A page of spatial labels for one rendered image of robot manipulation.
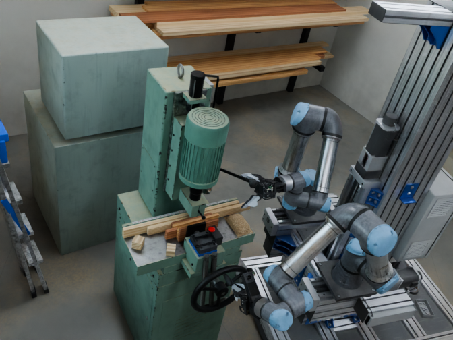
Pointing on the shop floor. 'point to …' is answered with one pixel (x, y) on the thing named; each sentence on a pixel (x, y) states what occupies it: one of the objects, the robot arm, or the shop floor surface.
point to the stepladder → (18, 220)
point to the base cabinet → (162, 303)
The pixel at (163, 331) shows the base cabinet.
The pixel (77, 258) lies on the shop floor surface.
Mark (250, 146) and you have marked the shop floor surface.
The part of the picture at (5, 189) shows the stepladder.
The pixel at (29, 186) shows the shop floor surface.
